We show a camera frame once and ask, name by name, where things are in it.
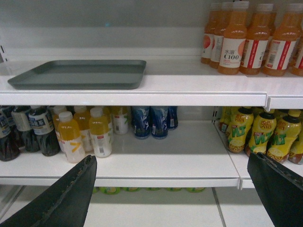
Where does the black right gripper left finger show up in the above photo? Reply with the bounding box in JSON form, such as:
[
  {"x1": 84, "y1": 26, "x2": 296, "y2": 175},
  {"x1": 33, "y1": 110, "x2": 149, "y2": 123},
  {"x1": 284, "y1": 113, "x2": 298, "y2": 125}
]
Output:
[{"x1": 0, "y1": 155, "x2": 97, "y2": 227}]

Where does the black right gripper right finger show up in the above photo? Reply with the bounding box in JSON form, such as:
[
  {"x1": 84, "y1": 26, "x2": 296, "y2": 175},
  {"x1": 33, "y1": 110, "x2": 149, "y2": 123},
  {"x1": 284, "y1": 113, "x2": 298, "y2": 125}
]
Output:
[{"x1": 247, "y1": 152, "x2": 303, "y2": 227}]

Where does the grey-silver rectangular tray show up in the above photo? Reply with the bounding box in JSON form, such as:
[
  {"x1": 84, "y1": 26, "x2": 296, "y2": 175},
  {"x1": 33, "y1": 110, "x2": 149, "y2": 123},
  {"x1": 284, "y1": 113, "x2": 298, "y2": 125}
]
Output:
[{"x1": 8, "y1": 60, "x2": 147, "y2": 90}]

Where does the yellow lemon tea bottle right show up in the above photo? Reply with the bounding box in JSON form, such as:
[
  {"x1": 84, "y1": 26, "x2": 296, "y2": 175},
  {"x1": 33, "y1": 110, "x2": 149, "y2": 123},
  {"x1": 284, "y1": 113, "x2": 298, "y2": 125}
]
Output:
[{"x1": 267, "y1": 109, "x2": 302, "y2": 164}]

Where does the yellow lemon tea bottle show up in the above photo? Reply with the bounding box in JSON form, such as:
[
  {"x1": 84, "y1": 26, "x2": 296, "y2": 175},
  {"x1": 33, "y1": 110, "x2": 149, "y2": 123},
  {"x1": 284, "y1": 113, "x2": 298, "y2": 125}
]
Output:
[
  {"x1": 267, "y1": 109, "x2": 302, "y2": 164},
  {"x1": 228, "y1": 106, "x2": 254, "y2": 153},
  {"x1": 245, "y1": 109, "x2": 276, "y2": 157}
]

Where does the yellow lemon tea bottle middle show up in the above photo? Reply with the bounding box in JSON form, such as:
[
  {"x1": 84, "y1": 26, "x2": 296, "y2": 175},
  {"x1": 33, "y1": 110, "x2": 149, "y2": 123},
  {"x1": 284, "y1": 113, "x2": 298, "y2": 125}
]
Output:
[{"x1": 245, "y1": 109, "x2": 276, "y2": 157}]

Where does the yellow-white drink bottle front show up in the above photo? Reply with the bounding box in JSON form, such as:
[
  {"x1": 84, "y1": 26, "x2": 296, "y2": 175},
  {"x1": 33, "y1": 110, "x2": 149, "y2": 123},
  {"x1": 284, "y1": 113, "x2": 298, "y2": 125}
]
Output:
[{"x1": 58, "y1": 111, "x2": 85, "y2": 163}]

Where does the yellow-white drink bottle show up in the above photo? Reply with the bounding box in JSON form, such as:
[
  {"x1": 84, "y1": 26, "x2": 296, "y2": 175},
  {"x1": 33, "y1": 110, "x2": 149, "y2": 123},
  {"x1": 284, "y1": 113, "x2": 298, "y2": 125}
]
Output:
[
  {"x1": 89, "y1": 107, "x2": 112, "y2": 158},
  {"x1": 58, "y1": 111, "x2": 85, "y2": 163}
]

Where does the yellow lemon tea bottle left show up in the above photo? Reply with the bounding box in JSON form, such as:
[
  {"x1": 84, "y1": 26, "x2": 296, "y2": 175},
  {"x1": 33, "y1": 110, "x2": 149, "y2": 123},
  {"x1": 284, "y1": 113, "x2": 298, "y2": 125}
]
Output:
[{"x1": 228, "y1": 106, "x2": 254, "y2": 153}]

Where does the dark tea bottle left edge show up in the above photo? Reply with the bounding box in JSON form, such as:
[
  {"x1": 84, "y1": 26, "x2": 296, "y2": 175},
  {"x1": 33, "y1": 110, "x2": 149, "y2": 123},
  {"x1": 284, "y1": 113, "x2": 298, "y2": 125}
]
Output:
[{"x1": 0, "y1": 111, "x2": 20, "y2": 161}]

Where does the yellow-white drink bottle right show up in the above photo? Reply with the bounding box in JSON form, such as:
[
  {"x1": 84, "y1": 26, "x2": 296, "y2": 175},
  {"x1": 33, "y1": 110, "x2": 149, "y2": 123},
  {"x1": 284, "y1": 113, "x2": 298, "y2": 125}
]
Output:
[{"x1": 89, "y1": 107, "x2": 112, "y2": 158}]

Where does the dark tea bottle front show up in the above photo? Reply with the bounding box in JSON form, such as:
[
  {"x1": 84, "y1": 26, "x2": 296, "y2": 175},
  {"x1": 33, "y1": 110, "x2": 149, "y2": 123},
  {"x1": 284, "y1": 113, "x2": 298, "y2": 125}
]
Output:
[{"x1": 28, "y1": 105, "x2": 60, "y2": 157}]

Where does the white lower shelf board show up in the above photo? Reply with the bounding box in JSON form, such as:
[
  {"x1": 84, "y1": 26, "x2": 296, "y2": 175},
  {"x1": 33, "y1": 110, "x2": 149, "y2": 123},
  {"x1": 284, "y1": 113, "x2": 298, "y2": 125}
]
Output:
[{"x1": 0, "y1": 121, "x2": 254, "y2": 190}]

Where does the white shelf board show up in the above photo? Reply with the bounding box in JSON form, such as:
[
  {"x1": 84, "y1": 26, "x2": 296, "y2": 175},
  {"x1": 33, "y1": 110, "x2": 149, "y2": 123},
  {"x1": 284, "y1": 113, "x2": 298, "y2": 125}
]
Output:
[
  {"x1": 0, "y1": 60, "x2": 303, "y2": 109},
  {"x1": 0, "y1": 121, "x2": 254, "y2": 190}
]

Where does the blue drink bottle left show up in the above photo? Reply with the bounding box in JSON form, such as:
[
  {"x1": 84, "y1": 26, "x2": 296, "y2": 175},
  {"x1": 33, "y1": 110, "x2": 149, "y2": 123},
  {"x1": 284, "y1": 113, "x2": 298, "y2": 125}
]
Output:
[{"x1": 132, "y1": 106, "x2": 151, "y2": 140}]

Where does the blue drink bottle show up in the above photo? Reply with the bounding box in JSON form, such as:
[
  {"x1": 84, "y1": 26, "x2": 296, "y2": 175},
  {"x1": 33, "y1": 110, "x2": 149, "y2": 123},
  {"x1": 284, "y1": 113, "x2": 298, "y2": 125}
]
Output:
[
  {"x1": 151, "y1": 106, "x2": 168, "y2": 140},
  {"x1": 132, "y1": 106, "x2": 151, "y2": 140}
]

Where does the blue drink bottle right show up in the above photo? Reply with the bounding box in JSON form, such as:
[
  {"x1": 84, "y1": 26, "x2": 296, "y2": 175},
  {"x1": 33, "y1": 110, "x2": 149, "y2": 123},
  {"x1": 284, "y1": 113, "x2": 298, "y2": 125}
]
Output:
[{"x1": 151, "y1": 106, "x2": 168, "y2": 140}]

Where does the orange juice bottle right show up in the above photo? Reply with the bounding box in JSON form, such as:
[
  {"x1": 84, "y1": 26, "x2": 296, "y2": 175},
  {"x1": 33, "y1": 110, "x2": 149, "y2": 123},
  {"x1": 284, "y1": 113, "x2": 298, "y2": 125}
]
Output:
[{"x1": 262, "y1": 3, "x2": 303, "y2": 77}]

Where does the orange C100 juice bottle front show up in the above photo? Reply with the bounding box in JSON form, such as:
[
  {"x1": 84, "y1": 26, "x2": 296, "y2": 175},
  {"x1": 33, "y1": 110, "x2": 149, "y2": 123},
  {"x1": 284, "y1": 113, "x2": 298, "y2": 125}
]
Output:
[{"x1": 218, "y1": 1, "x2": 250, "y2": 75}]

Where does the white upper shelf board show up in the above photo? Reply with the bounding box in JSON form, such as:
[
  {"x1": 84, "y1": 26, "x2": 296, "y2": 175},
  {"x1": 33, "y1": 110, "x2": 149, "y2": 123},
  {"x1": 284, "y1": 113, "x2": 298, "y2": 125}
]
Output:
[{"x1": 0, "y1": 60, "x2": 303, "y2": 109}]

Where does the orange juice bottle red label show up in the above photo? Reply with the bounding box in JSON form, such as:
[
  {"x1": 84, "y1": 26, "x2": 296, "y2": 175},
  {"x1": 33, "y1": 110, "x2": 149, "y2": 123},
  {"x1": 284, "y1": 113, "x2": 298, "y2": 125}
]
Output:
[{"x1": 240, "y1": 3, "x2": 274, "y2": 75}]

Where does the orange juice bottle far left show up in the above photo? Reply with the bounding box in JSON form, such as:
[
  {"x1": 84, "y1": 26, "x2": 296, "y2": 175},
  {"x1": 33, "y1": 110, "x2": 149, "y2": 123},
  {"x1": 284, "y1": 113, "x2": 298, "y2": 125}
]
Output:
[{"x1": 201, "y1": 3, "x2": 221, "y2": 64}]

